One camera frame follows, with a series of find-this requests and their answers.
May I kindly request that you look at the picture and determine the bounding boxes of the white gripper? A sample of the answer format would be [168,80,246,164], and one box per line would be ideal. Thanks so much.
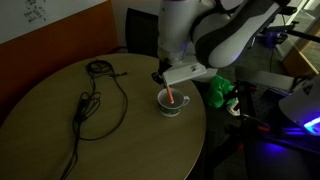
[151,63,208,90]

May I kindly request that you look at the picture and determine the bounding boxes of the orange marker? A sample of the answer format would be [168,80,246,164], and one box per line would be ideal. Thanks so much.
[165,85,175,105]

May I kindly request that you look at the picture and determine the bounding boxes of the white mug with green band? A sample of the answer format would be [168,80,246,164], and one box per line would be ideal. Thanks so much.
[157,87,191,118]

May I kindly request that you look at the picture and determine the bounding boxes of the black mesh office chair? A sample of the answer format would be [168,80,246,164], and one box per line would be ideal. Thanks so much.
[125,7,161,58]

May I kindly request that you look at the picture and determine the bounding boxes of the green plastic bag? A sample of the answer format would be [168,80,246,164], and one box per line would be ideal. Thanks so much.
[205,74,235,109]

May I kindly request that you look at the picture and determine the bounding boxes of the white crumpled paper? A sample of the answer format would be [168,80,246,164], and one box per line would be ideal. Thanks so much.
[227,97,242,117]

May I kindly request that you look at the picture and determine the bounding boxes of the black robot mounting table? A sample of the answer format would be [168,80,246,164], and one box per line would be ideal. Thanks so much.
[234,65,320,156]

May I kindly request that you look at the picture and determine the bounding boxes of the blue device on stand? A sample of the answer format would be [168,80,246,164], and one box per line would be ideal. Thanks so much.
[263,31,288,48]

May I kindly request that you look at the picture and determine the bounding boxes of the whiteboard with writing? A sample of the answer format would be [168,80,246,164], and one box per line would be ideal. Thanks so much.
[0,0,110,46]

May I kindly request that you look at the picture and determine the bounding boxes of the wooden cabinet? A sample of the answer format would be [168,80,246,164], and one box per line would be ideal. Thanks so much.
[282,39,319,78]

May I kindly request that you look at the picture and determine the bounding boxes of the black cable bundle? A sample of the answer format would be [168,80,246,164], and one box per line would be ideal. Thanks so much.
[59,58,130,180]

